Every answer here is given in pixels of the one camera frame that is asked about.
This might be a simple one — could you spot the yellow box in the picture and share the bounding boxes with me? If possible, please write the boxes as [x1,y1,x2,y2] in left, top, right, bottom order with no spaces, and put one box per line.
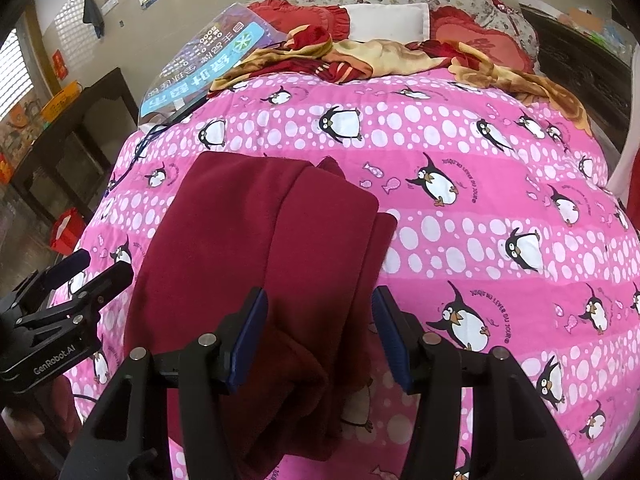
[41,80,82,124]

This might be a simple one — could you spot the pink penguin quilt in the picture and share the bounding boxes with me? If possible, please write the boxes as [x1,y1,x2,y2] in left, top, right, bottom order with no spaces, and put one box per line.
[55,70,639,479]

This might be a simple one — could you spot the dark hanging cloth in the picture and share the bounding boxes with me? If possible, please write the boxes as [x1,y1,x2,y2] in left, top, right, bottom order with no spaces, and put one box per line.
[82,0,105,39]

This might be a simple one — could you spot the maroon red sweater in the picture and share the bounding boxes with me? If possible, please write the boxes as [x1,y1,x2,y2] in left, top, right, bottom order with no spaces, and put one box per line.
[124,153,397,479]

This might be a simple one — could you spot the clear printed plastic bag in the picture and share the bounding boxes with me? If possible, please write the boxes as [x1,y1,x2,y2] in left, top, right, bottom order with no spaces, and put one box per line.
[138,2,286,125]

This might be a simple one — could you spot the red garment on chair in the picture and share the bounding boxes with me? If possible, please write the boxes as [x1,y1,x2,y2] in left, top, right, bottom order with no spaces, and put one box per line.
[627,151,640,210]

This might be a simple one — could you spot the red ruffled pillow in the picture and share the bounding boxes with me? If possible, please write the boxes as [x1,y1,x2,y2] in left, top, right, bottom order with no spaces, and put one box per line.
[248,0,350,41]

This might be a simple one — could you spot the red wall sticker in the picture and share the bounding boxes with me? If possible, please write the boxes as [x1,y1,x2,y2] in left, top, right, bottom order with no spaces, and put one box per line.
[51,50,68,80]

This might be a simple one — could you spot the red plastic bin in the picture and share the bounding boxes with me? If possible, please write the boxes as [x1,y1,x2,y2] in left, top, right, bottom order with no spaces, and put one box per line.
[49,207,86,256]

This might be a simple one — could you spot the white pillow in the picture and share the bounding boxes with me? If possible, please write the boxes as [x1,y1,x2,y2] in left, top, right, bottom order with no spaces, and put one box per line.
[344,3,430,44]

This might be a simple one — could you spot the dark carved wooden cabinet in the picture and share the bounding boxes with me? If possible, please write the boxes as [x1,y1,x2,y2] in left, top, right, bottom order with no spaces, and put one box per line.
[521,6,631,150]

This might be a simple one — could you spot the dark wooden side table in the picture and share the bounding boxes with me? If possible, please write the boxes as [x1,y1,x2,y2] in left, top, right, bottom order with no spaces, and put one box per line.
[8,66,140,221]

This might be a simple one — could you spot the white plastic chair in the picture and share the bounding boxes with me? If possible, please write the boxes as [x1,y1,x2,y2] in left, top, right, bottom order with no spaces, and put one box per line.
[608,44,640,205]

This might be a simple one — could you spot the golden red floral blanket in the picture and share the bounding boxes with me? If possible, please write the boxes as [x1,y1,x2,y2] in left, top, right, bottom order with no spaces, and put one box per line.
[207,24,592,134]

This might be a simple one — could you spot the red heart pillow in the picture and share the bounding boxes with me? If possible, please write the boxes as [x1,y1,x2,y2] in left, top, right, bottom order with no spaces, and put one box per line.
[430,6,534,73]

